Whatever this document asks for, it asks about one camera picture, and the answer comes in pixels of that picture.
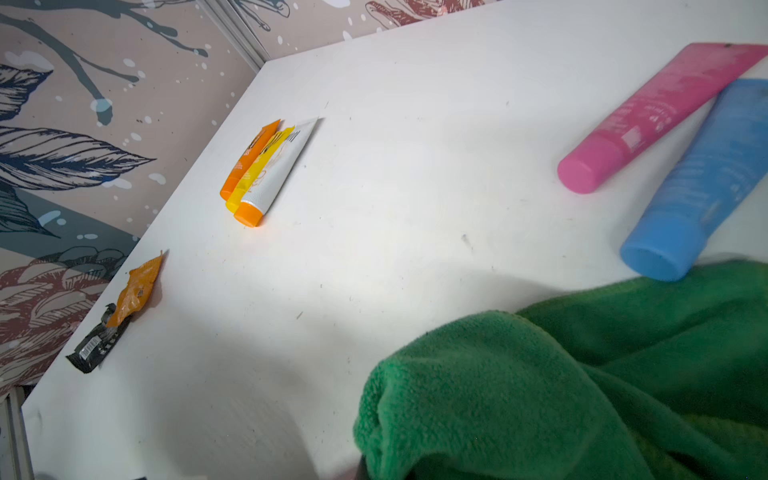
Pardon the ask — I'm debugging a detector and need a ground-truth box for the light pink toothpaste tube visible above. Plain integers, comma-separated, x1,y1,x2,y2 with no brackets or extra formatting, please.
557,43,767,194

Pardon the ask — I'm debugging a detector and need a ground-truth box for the orange snack wrapper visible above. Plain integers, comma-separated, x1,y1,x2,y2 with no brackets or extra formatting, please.
65,250,167,375

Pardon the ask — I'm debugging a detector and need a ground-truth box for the white orange-capped toothpaste tube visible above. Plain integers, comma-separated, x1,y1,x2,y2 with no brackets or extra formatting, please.
234,117,320,228

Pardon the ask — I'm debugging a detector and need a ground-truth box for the light blue toothpaste tube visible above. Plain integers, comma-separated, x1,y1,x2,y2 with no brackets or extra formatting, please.
620,79,767,282

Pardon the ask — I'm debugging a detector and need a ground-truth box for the yellow toothpaste tube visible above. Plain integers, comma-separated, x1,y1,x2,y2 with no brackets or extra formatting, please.
226,127,295,213

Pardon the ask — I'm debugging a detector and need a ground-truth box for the green microfibre cloth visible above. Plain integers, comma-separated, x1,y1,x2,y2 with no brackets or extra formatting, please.
353,260,767,479

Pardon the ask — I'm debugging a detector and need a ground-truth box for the orange toothpaste tube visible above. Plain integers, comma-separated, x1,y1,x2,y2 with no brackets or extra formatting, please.
220,119,281,201

